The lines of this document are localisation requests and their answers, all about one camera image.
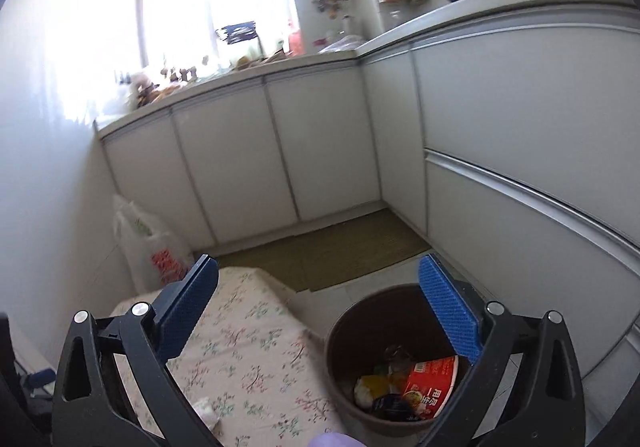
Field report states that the red instant noodle cup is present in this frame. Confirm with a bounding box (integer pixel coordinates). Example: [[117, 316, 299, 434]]
[[401, 355, 460, 420]]

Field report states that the white tissue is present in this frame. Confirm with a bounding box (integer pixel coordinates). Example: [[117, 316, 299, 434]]
[[192, 397, 220, 431]]

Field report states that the yellow snack wrapper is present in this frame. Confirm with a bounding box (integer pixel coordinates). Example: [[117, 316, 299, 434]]
[[363, 375, 390, 401]]

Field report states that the brown trash bin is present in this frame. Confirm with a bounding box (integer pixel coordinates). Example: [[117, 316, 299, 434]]
[[324, 283, 454, 437]]

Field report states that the purple gloved hand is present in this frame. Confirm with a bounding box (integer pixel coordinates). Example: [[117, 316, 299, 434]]
[[308, 432, 366, 447]]

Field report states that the white plastic shopping bag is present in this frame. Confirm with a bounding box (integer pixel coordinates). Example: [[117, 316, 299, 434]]
[[113, 194, 194, 294]]

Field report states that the floral tablecloth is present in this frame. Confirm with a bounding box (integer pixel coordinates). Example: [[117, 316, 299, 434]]
[[109, 266, 346, 447]]

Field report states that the white paper scrap in bin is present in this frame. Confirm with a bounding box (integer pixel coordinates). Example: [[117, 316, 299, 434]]
[[354, 377, 374, 409]]

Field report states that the brown floor mat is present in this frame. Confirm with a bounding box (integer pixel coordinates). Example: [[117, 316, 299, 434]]
[[217, 208, 431, 292]]

